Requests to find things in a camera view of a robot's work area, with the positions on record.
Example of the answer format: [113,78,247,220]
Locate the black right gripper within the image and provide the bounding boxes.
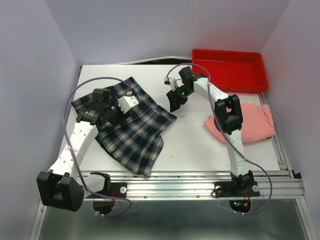
[166,85,193,113]

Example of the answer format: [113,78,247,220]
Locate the navy plaid skirt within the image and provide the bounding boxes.
[70,76,177,179]

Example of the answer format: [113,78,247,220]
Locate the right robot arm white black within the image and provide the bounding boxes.
[164,67,254,195]

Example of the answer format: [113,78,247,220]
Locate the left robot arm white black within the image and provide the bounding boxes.
[36,88,137,212]

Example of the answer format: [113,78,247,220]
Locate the red plastic bin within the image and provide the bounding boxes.
[191,48,269,94]

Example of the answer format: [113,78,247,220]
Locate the pink folded skirt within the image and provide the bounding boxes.
[203,103,277,145]

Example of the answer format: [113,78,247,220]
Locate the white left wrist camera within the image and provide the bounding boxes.
[117,95,139,114]

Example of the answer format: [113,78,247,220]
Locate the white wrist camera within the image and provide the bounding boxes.
[164,77,179,92]
[117,95,139,114]

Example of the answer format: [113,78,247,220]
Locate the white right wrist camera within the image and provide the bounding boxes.
[164,77,179,92]

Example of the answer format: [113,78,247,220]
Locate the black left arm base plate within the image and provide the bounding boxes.
[92,182,129,215]

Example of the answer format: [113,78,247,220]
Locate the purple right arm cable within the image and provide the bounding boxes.
[164,62,274,216]

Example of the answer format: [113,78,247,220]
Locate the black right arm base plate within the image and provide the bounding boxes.
[211,180,260,215]

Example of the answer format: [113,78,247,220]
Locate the aluminium rail frame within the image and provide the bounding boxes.
[30,96,316,240]

